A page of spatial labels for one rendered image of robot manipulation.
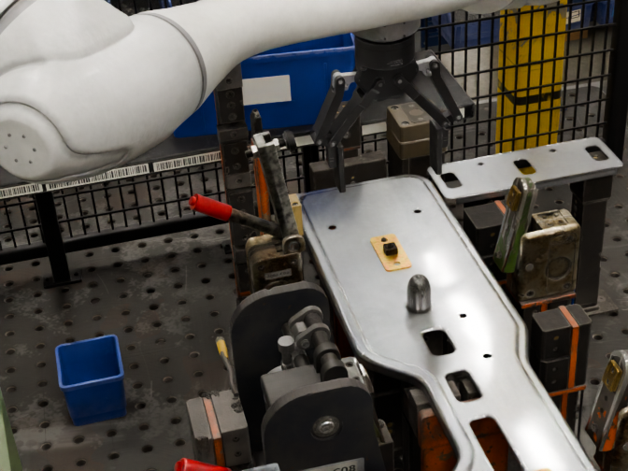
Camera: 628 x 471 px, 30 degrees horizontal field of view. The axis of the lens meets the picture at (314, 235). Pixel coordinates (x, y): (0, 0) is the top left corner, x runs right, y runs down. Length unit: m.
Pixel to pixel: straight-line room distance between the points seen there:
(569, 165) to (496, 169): 0.11
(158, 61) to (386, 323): 0.66
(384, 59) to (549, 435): 0.49
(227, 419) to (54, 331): 0.84
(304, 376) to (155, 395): 0.73
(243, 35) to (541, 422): 0.58
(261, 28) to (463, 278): 0.60
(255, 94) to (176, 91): 0.91
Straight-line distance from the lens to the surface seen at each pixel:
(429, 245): 1.65
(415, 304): 1.52
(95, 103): 0.90
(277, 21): 1.12
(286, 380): 1.20
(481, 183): 1.79
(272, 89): 1.87
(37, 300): 2.16
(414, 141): 1.84
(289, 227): 1.55
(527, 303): 1.67
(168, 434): 1.83
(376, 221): 1.71
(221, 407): 1.30
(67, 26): 0.93
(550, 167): 1.84
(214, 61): 1.03
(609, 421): 1.36
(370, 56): 1.45
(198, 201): 1.51
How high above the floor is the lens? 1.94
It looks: 34 degrees down
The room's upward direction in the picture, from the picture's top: 4 degrees counter-clockwise
